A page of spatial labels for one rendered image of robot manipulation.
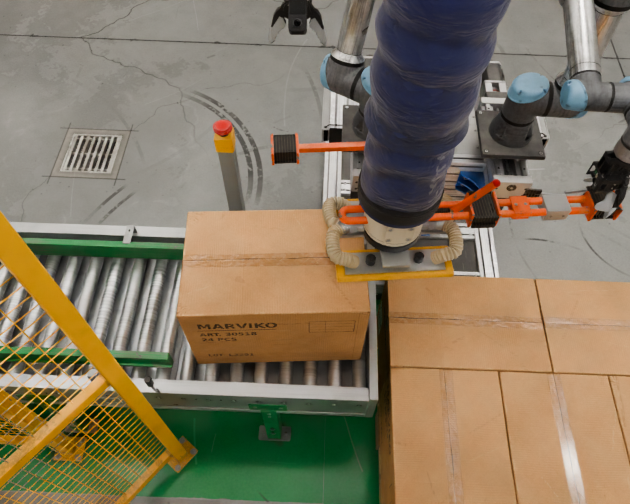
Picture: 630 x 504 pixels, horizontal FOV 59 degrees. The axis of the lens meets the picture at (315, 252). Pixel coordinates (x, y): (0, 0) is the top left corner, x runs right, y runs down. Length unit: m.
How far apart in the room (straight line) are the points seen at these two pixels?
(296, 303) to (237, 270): 0.23
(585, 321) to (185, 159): 2.29
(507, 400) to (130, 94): 2.91
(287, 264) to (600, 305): 1.28
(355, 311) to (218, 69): 2.56
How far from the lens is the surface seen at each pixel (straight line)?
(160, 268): 2.36
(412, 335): 2.19
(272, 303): 1.76
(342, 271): 1.62
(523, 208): 1.70
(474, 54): 1.12
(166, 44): 4.26
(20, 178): 3.67
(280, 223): 1.92
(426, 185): 1.39
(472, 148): 2.22
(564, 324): 2.39
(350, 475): 2.56
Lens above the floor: 2.51
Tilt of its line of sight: 58 degrees down
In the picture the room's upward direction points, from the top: 1 degrees clockwise
